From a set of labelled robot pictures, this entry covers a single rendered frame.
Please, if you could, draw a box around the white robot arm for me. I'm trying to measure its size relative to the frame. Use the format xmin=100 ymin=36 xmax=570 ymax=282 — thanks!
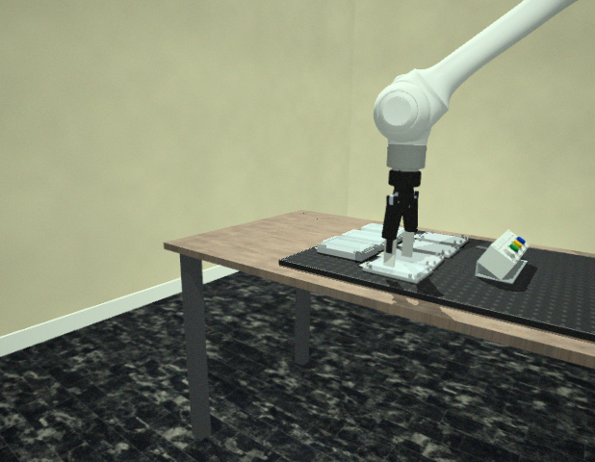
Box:
xmin=374 ymin=0 xmax=578 ymax=171

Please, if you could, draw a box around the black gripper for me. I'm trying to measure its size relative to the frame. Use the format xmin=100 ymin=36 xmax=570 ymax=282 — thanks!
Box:
xmin=381 ymin=169 xmax=422 ymax=268

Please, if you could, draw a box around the white button panel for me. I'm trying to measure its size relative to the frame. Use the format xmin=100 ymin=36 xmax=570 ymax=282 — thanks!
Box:
xmin=475 ymin=230 xmax=530 ymax=284

